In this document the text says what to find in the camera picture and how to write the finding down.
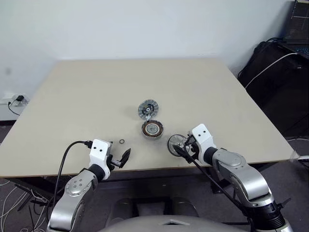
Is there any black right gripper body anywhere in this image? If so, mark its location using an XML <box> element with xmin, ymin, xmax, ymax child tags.
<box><xmin>185</xmin><ymin>142</ymin><xmax>202</xmax><ymax>160</ymax></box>

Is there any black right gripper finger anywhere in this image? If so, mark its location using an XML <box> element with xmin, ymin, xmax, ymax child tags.
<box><xmin>172</xmin><ymin>145</ymin><xmax>191</xmax><ymax>159</ymax></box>

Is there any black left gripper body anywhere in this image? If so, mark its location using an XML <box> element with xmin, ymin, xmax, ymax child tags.
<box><xmin>107</xmin><ymin>142</ymin><xmax>123</xmax><ymax>171</ymax></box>

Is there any round silver motor cover plate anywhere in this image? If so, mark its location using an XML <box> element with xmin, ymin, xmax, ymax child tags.
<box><xmin>168</xmin><ymin>134</ymin><xmax>191</xmax><ymax>158</ymax></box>

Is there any motor housing with copper windings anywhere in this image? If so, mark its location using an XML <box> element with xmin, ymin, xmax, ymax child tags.
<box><xmin>140</xmin><ymin>120</ymin><xmax>166</xmax><ymax>141</ymax></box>

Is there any grey finned motor rotor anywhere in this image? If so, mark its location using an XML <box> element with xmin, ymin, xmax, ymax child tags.
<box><xmin>138</xmin><ymin>99</ymin><xmax>160</xmax><ymax>121</ymax></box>

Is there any dark rounded robot leg shape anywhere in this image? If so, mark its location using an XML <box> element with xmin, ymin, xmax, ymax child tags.
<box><xmin>112</xmin><ymin>197</ymin><xmax>140</xmax><ymax>219</ymax></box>
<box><xmin>169</xmin><ymin>196</ymin><xmax>199</xmax><ymax>218</ymax></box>

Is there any grey robot torso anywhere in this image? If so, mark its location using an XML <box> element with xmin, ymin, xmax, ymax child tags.
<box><xmin>100</xmin><ymin>214</ymin><xmax>253</xmax><ymax>232</ymax></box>

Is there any large black bag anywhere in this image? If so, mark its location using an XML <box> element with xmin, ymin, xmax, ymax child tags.
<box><xmin>237</xmin><ymin>40</ymin><xmax>309</xmax><ymax>139</ymax></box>

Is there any white tape at table corner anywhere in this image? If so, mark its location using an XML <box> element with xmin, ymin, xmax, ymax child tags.
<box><xmin>290</xmin><ymin>150</ymin><xmax>309</xmax><ymax>162</ymax></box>

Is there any black laptop computer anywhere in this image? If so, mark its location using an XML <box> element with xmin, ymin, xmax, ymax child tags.
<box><xmin>281</xmin><ymin>0</ymin><xmax>309</xmax><ymax>56</ymax></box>

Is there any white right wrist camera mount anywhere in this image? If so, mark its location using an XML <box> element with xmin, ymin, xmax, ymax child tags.
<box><xmin>191</xmin><ymin>123</ymin><xmax>217</xmax><ymax>161</ymax></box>

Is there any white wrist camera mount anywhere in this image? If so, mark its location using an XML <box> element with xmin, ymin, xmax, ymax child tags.
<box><xmin>191</xmin><ymin>123</ymin><xmax>217</xmax><ymax>161</ymax></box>
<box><xmin>89</xmin><ymin>139</ymin><xmax>113</xmax><ymax>181</ymax></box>

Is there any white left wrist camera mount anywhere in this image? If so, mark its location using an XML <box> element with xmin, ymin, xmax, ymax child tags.
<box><xmin>89</xmin><ymin>139</ymin><xmax>113</xmax><ymax>181</ymax></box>

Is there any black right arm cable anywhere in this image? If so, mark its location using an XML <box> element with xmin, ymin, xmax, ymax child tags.
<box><xmin>185</xmin><ymin>135</ymin><xmax>254</xmax><ymax>224</ymax></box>

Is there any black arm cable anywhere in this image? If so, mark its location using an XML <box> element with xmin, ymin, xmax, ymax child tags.
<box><xmin>47</xmin><ymin>140</ymin><xmax>94</xmax><ymax>215</ymax></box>
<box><xmin>185</xmin><ymin>135</ymin><xmax>254</xmax><ymax>224</ymax></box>

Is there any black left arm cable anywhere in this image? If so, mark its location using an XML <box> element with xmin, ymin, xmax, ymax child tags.
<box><xmin>47</xmin><ymin>140</ymin><xmax>94</xmax><ymax>215</ymax></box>

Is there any black metal table frame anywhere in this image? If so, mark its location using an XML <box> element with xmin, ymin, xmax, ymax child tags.
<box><xmin>0</xmin><ymin>161</ymin><xmax>299</xmax><ymax>201</ymax></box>

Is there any white floor cable bundle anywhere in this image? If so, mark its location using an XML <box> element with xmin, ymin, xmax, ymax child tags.
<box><xmin>0</xmin><ymin>178</ymin><xmax>50</xmax><ymax>232</ymax></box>

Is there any white cable over bag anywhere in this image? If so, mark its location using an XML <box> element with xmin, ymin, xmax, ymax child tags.
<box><xmin>244</xmin><ymin>52</ymin><xmax>300</xmax><ymax>89</ymax></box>

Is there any black adapter cord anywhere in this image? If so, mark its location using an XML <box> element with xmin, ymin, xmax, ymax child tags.
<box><xmin>7</xmin><ymin>101</ymin><xmax>22</xmax><ymax>116</ymax></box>

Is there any white wall power strip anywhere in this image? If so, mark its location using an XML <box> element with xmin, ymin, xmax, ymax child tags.
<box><xmin>0</xmin><ymin>92</ymin><xmax>30</xmax><ymax>107</ymax></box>

